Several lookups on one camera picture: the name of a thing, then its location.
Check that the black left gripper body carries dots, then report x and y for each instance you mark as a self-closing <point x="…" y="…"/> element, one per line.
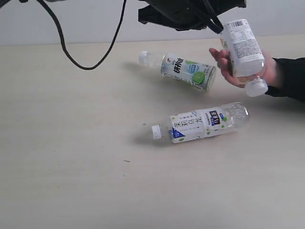
<point x="184" y="15"/>

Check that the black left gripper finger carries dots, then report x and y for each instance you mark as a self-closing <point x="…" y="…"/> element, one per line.
<point x="216" y="27"/>

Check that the clear bottle white text label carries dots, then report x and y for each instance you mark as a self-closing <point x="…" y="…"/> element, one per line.
<point x="247" y="60"/>

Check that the lime label clear bottle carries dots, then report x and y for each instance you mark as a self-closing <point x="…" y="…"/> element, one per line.
<point x="199" y="75"/>

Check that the jasmine tea clear bottle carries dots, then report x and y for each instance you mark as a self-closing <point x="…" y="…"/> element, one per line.
<point x="202" y="123"/>

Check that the black sleeved forearm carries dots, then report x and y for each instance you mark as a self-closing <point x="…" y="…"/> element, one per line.
<point x="293" y="73"/>

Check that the person's open hand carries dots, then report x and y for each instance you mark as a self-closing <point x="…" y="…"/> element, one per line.
<point x="273" y="75"/>

